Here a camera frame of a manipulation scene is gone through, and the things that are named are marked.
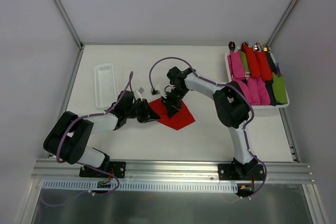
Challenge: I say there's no red paper napkin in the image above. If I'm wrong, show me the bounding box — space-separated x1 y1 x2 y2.
149 99 195 131

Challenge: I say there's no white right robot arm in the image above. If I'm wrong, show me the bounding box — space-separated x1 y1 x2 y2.
161 67 258 180

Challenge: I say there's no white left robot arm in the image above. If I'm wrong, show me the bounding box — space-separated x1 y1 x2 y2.
43 91 161 177

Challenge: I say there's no white utensil tray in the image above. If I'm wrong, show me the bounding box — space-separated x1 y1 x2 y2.
94 63 117 109

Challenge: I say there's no white basket of rolled napkins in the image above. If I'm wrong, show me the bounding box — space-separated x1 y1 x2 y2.
225 41 290 110

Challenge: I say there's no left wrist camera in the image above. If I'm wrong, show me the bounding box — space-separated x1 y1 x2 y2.
134 87 144 100

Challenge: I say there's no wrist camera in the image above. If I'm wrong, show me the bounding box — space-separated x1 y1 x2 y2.
134 87 144 100
151 84 161 95

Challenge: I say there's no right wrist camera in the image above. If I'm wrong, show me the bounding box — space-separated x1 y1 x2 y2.
151 84 161 95

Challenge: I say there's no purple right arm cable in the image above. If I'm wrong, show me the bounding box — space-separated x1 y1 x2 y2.
149 56 268 203

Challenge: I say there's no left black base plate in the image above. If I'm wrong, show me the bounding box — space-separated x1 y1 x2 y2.
79 161 127 178

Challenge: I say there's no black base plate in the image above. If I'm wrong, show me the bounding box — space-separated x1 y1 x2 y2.
217 163 265 181
79 161 127 178

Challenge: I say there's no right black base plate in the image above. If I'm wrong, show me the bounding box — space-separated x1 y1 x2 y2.
217 163 265 181

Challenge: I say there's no white slotted cable duct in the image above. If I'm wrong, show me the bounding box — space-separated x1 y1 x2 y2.
41 179 238 194

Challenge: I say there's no aluminium mounting rail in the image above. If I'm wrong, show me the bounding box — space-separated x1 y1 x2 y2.
32 158 316 184

